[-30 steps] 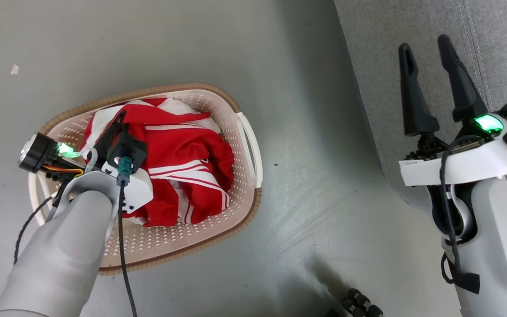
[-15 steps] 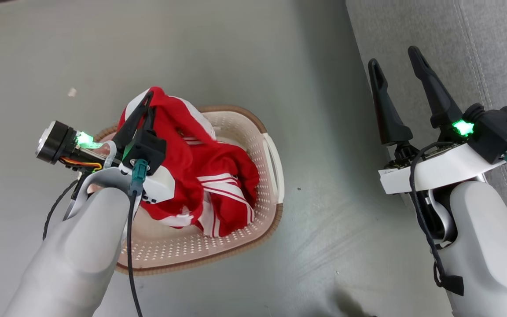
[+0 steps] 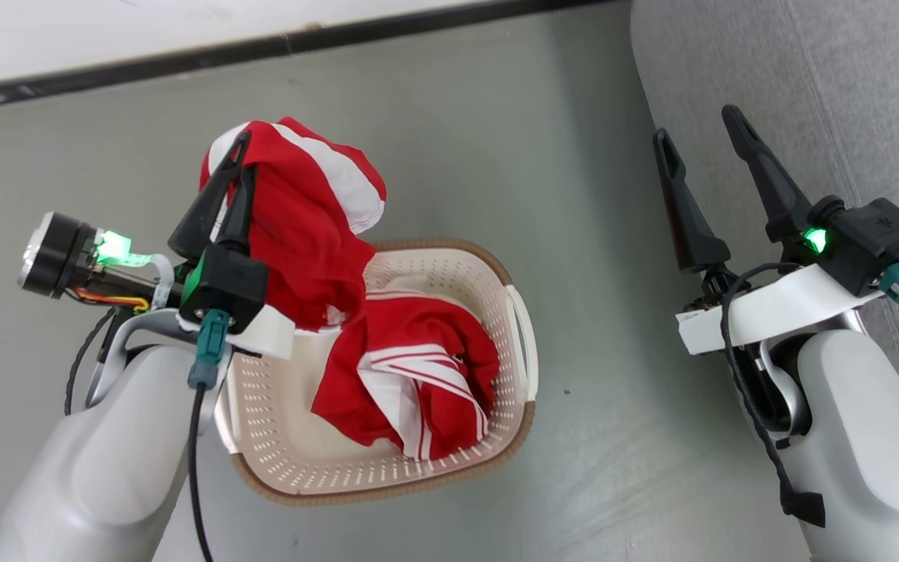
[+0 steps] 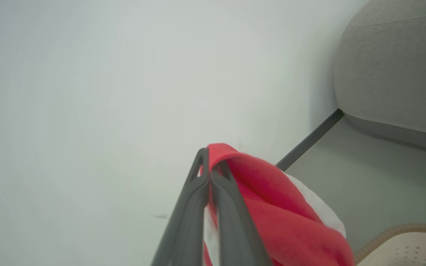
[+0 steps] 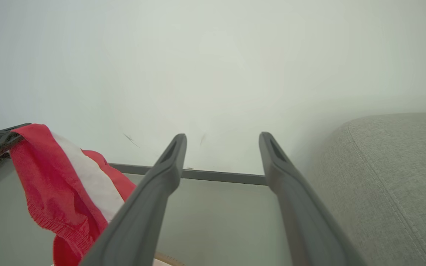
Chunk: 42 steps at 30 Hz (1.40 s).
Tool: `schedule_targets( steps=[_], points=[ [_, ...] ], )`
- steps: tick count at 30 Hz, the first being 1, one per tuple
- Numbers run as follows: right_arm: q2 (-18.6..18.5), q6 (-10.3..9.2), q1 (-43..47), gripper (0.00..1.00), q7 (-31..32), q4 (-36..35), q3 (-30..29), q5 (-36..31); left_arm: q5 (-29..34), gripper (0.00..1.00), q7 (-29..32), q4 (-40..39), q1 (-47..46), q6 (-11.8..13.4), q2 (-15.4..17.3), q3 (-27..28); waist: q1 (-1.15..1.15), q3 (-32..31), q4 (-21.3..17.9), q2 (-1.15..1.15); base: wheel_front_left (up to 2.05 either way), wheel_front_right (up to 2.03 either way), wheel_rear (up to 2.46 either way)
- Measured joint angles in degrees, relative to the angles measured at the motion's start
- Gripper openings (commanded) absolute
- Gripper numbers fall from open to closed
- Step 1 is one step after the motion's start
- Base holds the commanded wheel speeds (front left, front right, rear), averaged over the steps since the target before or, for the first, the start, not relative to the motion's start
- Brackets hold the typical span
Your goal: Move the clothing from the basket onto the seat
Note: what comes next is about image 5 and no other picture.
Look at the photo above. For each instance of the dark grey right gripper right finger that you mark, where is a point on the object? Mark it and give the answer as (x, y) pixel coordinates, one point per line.
(305, 221)

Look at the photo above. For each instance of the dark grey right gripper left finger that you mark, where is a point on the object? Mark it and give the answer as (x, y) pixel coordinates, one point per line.
(139, 218)

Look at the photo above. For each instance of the red and white garment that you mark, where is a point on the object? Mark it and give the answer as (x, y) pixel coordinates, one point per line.
(57, 184)

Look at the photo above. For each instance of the cream perforated laundry basket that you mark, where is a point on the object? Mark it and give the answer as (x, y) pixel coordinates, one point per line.
(168, 261)

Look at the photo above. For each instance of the grey fabric sofa seat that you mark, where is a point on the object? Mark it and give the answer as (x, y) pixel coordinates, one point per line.
(394, 184)

